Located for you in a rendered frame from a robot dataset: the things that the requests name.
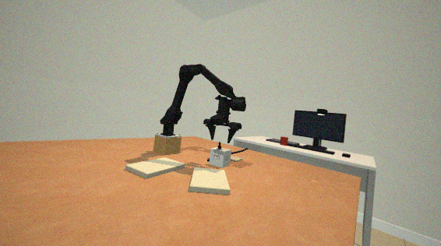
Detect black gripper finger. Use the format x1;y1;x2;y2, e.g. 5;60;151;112
206;125;216;140
228;128;239;143

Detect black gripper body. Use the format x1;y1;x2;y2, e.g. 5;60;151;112
203;109;242;129

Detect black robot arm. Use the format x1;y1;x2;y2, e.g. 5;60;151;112
161;64;246;136

